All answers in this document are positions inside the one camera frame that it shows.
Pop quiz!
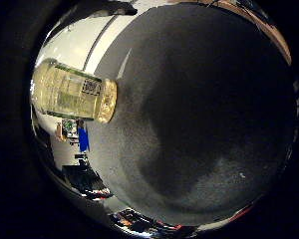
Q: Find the clear bottle with green label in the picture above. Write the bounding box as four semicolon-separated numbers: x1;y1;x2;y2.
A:
30;59;119;125

